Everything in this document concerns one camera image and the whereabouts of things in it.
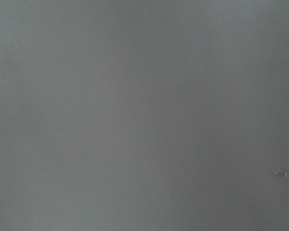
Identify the small debris speck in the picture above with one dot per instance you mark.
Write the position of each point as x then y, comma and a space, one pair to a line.
280, 174

